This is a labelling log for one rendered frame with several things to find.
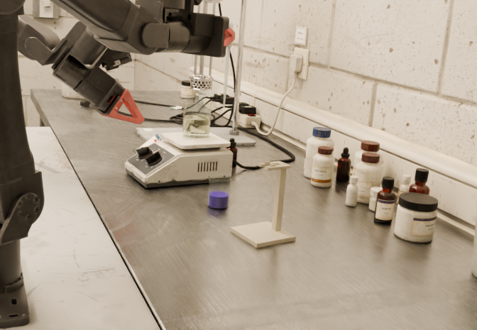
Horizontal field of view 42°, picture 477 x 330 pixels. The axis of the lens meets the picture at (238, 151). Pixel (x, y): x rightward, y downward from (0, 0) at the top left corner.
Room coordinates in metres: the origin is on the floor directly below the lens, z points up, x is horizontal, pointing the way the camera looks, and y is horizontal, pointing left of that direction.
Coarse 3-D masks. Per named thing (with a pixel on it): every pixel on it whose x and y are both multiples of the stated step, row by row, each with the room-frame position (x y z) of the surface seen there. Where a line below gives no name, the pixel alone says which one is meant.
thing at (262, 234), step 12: (276, 168) 0.98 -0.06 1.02; (276, 180) 1.01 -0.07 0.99; (276, 192) 1.00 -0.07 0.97; (276, 204) 1.00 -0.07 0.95; (276, 216) 1.00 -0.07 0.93; (240, 228) 1.00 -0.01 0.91; (252, 228) 1.00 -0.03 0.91; (264, 228) 1.01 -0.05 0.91; (276, 228) 1.00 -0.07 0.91; (252, 240) 0.95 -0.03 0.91; (264, 240) 0.95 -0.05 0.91; (276, 240) 0.96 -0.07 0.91; (288, 240) 0.97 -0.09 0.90
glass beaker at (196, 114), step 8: (184, 104) 1.32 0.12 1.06; (192, 104) 1.30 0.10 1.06; (200, 104) 1.30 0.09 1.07; (208, 104) 1.31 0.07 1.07; (184, 112) 1.32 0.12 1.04; (192, 112) 1.30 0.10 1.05; (200, 112) 1.30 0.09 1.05; (208, 112) 1.31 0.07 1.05; (184, 120) 1.31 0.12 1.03; (192, 120) 1.30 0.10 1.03; (200, 120) 1.30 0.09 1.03; (208, 120) 1.31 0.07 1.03; (184, 128) 1.31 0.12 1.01; (192, 128) 1.30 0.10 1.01; (200, 128) 1.30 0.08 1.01; (208, 128) 1.32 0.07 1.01; (184, 136) 1.31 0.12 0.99; (192, 136) 1.30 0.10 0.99; (200, 136) 1.30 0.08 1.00; (208, 136) 1.32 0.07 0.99
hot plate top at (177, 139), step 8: (168, 136) 1.31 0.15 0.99; (176, 136) 1.32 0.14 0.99; (216, 136) 1.35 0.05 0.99; (176, 144) 1.26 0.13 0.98; (184, 144) 1.25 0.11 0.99; (192, 144) 1.26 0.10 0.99; (200, 144) 1.26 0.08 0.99; (208, 144) 1.27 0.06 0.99; (216, 144) 1.28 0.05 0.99; (224, 144) 1.29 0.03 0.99
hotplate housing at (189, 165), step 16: (160, 144) 1.32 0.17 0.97; (176, 160) 1.23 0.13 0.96; (192, 160) 1.25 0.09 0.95; (208, 160) 1.27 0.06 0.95; (224, 160) 1.29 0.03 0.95; (144, 176) 1.21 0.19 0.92; (160, 176) 1.21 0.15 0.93; (176, 176) 1.23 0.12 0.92; (192, 176) 1.25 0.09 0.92; (208, 176) 1.27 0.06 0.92
